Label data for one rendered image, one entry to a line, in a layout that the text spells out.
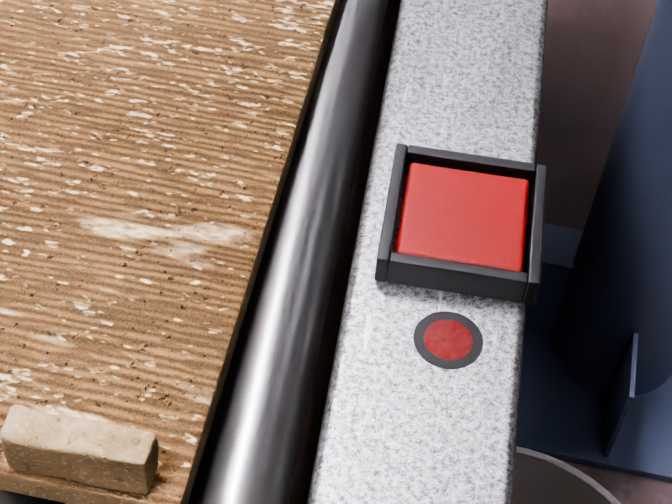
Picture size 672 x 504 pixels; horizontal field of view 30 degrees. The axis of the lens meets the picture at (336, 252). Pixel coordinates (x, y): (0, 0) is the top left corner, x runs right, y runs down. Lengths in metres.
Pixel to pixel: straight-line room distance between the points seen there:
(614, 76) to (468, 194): 1.51
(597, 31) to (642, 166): 0.82
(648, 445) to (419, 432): 1.13
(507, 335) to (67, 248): 0.20
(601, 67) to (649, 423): 0.68
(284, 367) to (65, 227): 0.12
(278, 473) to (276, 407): 0.03
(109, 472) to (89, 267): 0.11
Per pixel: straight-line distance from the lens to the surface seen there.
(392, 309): 0.58
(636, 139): 1.38
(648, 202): 1.41
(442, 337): 0.58
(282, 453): 0.54
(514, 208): 0.61
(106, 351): 0.54
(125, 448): 0.49
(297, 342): 0.57
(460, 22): 0.73
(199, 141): 0.62
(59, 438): 0.49
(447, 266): 0.58
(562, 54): 2.13
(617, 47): 2.17
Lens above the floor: 1.38
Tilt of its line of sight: 51 degrees down
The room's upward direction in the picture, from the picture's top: 5 degrees clockwise
